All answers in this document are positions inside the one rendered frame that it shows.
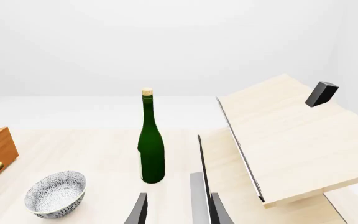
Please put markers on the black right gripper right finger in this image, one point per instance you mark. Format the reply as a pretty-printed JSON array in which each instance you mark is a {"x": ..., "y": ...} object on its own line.
[{"x": 220, "y": 213}]

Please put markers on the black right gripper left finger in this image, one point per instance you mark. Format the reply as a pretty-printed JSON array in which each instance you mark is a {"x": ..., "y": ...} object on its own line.
[{"x": 138, "y": 212}]

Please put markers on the patterned black and white bowl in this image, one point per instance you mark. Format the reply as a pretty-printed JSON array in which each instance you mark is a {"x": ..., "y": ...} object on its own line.
[{"x": 54, "y": 194}]

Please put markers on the green wine bottle with cork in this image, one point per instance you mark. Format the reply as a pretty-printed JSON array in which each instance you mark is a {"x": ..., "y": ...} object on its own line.
[{"x": 151, "y": 154}]

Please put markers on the pale wooden wine rack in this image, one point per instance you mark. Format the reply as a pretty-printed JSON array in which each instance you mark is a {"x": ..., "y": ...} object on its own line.
[{"x": 291, "y": 144}]

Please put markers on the small black block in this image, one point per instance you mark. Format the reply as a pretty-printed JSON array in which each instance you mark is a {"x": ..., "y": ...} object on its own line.
[{"x": 321, "y": 94}]

